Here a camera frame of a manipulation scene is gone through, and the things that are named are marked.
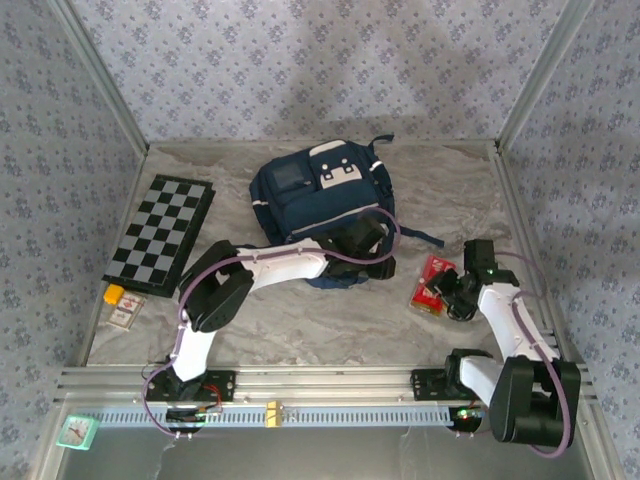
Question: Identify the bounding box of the grey slotted cable duct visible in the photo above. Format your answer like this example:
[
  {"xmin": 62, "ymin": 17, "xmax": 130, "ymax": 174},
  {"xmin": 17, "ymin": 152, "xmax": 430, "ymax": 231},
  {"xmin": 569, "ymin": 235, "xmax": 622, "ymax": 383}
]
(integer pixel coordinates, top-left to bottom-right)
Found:
[{"xmin": 92, "ymin": 405, "xmax": 481, "ymax": 429}]

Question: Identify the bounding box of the aluminium side rail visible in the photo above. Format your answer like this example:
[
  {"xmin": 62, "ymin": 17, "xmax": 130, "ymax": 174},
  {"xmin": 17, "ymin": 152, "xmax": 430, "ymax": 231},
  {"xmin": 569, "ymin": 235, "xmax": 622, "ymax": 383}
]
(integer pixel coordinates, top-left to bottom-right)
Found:
[{"xmin": 492, "ymin": 142, "xmax": 586, "ymax": 366}]

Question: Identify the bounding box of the navy blue backpack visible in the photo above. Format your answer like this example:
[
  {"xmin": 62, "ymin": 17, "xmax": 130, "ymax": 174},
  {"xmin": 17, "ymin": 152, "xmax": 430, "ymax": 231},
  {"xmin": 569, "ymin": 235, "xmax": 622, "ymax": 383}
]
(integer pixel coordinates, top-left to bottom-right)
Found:
[{"xmin": 248, "ymin": 133, "xmax": 445, "ymax": 291}]

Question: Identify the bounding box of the red rectangular box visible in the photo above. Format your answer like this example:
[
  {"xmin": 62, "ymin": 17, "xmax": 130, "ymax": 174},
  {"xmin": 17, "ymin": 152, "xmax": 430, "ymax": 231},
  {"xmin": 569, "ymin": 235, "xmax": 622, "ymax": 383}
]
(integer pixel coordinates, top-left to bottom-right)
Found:
[{"xmin": 409, "ymin": 254, "xmax": 457, "ymax": 317}]

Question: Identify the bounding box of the mint green alarm clock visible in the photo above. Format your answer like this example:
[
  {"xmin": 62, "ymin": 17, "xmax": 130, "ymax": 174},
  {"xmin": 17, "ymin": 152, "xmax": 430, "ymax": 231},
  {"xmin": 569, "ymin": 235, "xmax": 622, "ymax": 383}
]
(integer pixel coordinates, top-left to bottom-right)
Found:
[{"xmin": 54, "ymin": 413, "xmax": 101, "ymax": 451}]

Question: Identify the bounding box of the aluminium mounting rail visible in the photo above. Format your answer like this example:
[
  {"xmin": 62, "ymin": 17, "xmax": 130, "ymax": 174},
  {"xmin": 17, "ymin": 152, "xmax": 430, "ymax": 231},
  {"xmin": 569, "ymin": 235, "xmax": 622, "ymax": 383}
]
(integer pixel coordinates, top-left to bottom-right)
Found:
[{"xmin": 54, "ymin": 364, "xmax": 599, "ymax": 405}]

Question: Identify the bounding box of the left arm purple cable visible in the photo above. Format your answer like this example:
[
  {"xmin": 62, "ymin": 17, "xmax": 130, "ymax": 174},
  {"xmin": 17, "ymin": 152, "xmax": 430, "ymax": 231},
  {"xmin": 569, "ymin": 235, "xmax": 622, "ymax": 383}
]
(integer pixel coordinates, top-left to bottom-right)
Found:
[{"xmin": 142, "ymin": 207, "xmax": 401, "ymax": 441}]

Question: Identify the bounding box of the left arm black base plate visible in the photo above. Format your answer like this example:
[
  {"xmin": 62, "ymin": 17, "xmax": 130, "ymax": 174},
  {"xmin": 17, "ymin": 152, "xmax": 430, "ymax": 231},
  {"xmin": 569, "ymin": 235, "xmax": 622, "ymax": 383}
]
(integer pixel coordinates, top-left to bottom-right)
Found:
[{"xmin": 145, "ymin": 368, "xmax": 237, "ymax": 403}]

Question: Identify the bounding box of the aluminium frame post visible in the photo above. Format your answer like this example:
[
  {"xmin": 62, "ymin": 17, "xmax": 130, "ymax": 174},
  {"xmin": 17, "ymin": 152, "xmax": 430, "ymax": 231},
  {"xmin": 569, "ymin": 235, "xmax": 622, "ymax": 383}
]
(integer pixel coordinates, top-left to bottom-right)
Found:
[
  {"xmin": 493, "ymin": 0, "xmax": 599, "ymax": 151},
  {"xmin": 49, "ymin": 0, "xmax": 151, "ymax": 154}
]

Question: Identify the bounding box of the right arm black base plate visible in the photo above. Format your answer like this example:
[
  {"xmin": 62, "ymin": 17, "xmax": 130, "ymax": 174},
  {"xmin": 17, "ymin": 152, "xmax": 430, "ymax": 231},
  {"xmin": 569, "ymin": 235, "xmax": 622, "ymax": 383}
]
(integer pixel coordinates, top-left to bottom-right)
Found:
[{"xmin": 410, "ymin": 368, "xmax": 504, "ymax": 403}]

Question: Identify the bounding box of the black grey folding chessboard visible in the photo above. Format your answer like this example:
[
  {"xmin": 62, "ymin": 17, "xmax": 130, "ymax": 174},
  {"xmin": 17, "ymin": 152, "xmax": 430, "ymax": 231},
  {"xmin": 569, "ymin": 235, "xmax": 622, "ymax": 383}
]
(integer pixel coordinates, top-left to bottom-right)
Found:
[{"xmin": 101, "ymin": 173, "xmax": 217, "ymax": 300}]

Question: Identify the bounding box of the brass connector block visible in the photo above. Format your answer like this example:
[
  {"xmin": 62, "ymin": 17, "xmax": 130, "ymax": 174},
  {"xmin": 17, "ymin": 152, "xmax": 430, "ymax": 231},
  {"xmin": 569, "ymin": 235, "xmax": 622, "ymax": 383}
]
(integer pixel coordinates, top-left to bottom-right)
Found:
[{"xmin": 264, "ymin": 399, "xmax": 285, "ymax": 429}]

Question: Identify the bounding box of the playing card box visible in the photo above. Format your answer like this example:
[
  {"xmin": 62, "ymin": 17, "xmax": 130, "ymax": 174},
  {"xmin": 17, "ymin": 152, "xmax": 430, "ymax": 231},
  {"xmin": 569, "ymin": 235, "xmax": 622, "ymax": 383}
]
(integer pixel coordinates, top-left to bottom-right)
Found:
[{"xmin": 105, "ymin": 292, "xmax": 147, "ymax": 331}]

